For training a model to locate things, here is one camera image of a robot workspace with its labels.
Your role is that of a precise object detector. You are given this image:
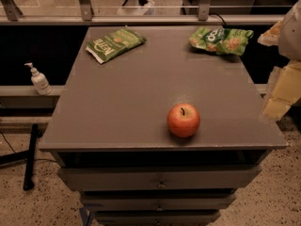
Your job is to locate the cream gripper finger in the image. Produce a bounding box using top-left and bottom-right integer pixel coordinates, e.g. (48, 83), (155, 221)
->
(258, 20), (282, 46)
(261, 60), (301, 121)

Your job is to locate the green jalapeno chip bag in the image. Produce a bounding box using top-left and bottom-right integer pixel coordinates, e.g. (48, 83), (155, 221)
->
(86, 26), (147, 64)

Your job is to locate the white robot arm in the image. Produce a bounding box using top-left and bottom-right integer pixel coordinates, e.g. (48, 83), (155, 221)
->
(258, 7), (301, 121)

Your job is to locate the green rice chip bag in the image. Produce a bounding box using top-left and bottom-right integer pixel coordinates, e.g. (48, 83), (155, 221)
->
(189, 26), (254, 56)

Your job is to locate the red apple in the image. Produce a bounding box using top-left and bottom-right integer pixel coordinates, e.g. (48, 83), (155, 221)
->
(166, 104), (200, 137)

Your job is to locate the white floor stand base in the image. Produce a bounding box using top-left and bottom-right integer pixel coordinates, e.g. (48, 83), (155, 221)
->
(117, 0), (154, 16)

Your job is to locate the grey drawer cabinet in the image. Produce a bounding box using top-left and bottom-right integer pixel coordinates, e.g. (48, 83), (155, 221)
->
(40, 26), (286, 226)

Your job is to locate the white pump lotion bottle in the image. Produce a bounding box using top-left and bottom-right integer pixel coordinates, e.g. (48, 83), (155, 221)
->
(25, 62), (52, 95)

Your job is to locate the black stand leg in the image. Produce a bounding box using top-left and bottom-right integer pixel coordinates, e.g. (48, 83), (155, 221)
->
(0, 123), (41, 191)

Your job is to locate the black cable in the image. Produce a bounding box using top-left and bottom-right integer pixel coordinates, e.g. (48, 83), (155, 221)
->
(209, 12), (228, 28)

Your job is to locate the metal railing frame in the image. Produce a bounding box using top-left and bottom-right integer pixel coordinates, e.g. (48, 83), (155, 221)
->
(0, 0), (298, 25)

